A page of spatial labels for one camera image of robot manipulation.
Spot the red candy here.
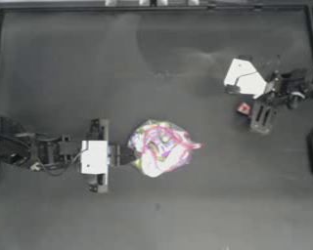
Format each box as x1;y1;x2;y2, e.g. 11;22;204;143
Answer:
236;103;252;115

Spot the black camera cable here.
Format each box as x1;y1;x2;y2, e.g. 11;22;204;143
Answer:
232;69;262;87

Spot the clear bag with pink zip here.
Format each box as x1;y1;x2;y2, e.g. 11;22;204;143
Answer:
128;118;204;179

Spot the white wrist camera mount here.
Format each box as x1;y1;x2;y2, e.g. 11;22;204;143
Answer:
79;140;110;175
224;58;270;100

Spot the black table frame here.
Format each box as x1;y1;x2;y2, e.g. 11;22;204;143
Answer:
0;0;313;131

